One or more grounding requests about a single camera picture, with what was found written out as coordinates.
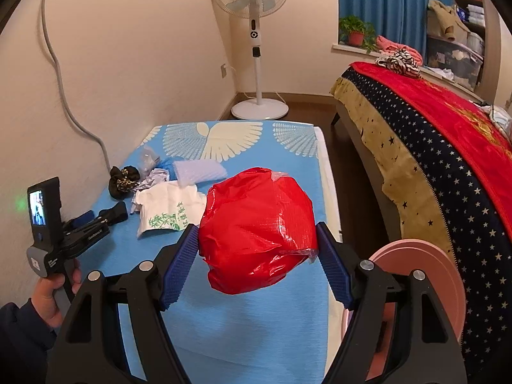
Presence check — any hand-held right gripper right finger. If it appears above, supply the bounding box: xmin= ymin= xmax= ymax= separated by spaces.
xmin=316 ymin=221 xmax=467 ymax=384

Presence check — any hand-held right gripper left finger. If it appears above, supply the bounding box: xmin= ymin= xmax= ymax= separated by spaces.
xmin=46 ymin=224 xmax=201 ymax=384

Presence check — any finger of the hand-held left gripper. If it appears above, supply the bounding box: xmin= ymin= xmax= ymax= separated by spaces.
xmin=94 ymin=201 xmax=129 ymax=227
xmin=71 ymin=211 xmax=97 ymax=230

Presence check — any black gold scrunchie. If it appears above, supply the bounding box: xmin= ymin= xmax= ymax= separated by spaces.
xmin=109 ymin=165 xmax=141 ymax=201

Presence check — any white paper bag green print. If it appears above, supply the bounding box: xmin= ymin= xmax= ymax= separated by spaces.
xmin=131 ymin=180 xmax=206 ymax=241

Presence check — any clear plastic bag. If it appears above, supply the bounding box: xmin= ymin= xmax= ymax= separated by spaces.
xmin=138 ymin=146 xmax=163 ymax=177

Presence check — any blue shoe cover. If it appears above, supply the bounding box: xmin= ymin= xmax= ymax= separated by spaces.
xmin=154 ymin=158 xmax=180 ymax=180

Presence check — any pink trash bin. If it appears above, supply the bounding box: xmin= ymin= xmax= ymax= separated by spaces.
xmin=340 ymin=239 xmax=467 ymax=384

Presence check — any red woven plastic bag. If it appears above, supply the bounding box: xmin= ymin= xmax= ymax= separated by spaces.
xmin=198 ymin=166 xmax=318 ymax=294

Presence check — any purple foam sheet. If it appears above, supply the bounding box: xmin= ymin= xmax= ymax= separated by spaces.
xmin=176 ymin=159 xmax=228 ymax=188

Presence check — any person's left forearm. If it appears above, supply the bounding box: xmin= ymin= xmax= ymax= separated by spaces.
xmin=0 ymin=298 xmax=60 ymax=384

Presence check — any person's left hand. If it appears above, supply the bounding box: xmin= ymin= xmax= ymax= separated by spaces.
xmin=31 ymin=257 xmax=83 ymax=329

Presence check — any crumpled grey wrapper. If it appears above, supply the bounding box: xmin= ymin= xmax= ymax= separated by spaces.
xmin=138 ymin=168 xmax=171 ymax=189

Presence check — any blue table mat white print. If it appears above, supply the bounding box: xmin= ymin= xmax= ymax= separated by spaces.
xmin=78 ymin=120 xmax=340 ymax=384

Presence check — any bed with red blanket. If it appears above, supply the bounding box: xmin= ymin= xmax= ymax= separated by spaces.
xmin=330 ymin=61 xmax=512 ymax=380

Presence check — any black white striped cloth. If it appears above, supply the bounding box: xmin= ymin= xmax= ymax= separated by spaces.
xmin=375 ymin=47 xmax=421 ymax=78

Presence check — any white crumpled cloth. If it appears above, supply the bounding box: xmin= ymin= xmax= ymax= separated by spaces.
xmin=480 ymin=104 xmax=512 ymax=139

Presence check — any potted green plant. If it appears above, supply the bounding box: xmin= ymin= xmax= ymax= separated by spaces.
xmin=338 ymin=15 xmax=377 ymax=52

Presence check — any pink folded cloth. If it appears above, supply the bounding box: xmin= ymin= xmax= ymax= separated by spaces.
xmin=375 ymin=35 xmax=422 ymax=62

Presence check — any clear plastic storage box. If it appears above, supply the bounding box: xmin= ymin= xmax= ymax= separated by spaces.
xmin=426 ymin=34 xmax=483 ymax=89

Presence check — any blue curtain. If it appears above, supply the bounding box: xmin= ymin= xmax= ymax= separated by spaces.
xmin=337 ymin=0 xmax=459 ymax=60

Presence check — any khaki coat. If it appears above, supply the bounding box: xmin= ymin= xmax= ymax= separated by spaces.
xmin=427 ymin=0 xmax=468 ymax=43

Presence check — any grey wall cable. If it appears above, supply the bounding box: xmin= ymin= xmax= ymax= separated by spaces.
xmin=40 ymin=0 xmax=113 ymax=172

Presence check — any wall bookshelf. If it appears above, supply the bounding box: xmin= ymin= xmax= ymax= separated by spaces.
xmin=452 ymin=0 xmax=486 ymax=54

